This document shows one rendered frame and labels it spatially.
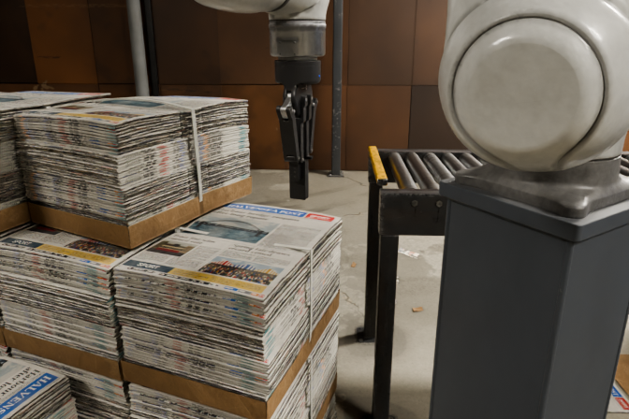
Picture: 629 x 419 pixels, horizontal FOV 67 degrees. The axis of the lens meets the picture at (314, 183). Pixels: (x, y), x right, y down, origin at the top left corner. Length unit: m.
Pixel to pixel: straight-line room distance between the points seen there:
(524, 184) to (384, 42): 3.79
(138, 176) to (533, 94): 0.68
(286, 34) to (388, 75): 3.66
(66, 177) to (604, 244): 0.86
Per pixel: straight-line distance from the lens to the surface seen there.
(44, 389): 1.03
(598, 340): 0.77
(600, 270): 0.70
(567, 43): 0.37
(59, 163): 0.99
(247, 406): 0.84
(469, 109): 0.39
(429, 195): 1.29
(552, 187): 0.63
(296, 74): 0.76
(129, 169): 0.88
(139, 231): 0.91
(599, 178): 0.66
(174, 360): 0.88
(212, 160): 1.02
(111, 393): 1.03
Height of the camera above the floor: 1.19
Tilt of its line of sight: 17 degrees down
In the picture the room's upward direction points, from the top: straight up
